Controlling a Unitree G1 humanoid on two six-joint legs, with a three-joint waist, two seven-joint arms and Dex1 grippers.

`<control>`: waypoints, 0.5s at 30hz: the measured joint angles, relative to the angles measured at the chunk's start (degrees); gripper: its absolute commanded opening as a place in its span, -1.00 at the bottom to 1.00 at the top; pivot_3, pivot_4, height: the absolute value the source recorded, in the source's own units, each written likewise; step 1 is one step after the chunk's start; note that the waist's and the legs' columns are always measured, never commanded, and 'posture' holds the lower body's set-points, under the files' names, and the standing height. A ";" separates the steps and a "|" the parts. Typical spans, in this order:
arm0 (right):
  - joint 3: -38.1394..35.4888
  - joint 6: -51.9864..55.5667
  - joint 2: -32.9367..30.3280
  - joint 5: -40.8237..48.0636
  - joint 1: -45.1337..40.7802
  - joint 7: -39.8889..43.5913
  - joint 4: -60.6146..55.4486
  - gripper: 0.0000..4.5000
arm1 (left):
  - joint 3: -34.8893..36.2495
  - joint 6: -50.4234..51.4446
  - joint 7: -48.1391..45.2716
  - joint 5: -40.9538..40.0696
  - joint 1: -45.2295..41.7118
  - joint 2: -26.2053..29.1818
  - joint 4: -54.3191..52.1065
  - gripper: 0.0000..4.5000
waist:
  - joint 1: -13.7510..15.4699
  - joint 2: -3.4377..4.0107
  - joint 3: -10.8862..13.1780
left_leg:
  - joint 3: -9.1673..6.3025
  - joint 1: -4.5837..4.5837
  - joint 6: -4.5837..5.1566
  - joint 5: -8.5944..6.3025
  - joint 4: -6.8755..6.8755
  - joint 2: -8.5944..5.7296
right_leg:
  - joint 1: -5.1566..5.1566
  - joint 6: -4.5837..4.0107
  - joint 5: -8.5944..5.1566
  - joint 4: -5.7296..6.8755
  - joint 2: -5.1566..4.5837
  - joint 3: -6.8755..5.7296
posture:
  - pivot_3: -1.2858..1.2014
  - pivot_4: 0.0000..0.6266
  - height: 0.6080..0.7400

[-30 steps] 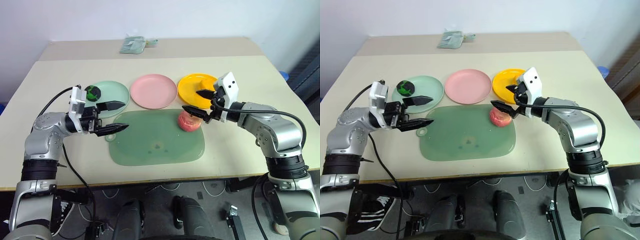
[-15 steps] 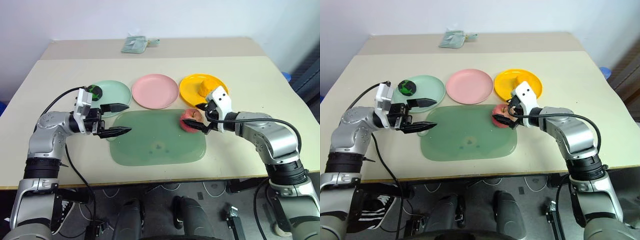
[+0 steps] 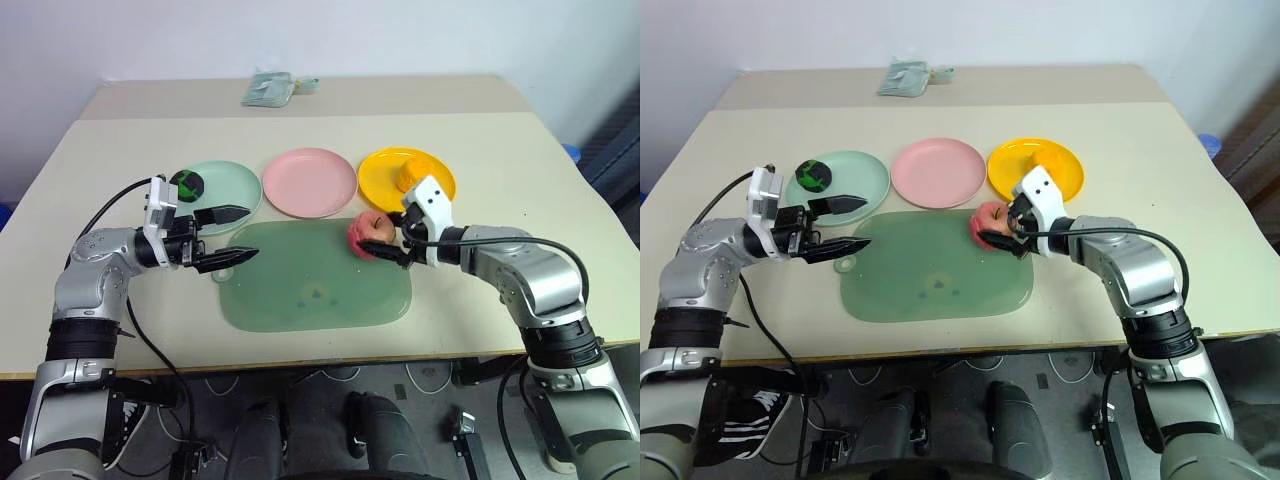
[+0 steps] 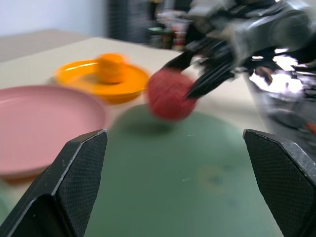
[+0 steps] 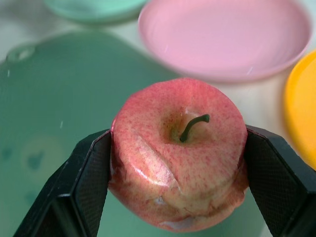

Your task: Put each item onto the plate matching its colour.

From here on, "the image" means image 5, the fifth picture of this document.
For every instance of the pink plate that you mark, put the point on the pink plate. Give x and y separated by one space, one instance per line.
222 37

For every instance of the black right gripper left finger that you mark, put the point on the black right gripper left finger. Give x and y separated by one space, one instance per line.
81 182

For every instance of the mint green plate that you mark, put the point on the mint green plate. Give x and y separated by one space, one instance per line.
96 7

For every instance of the green cutting board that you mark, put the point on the green cutting board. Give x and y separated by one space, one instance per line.
54 123

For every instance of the red apple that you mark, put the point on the red apple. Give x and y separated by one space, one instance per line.
177 158

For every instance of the yellow plate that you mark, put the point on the yellow plate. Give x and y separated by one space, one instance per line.
302 111

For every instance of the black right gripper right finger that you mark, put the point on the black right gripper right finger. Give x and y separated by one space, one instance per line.
276 177

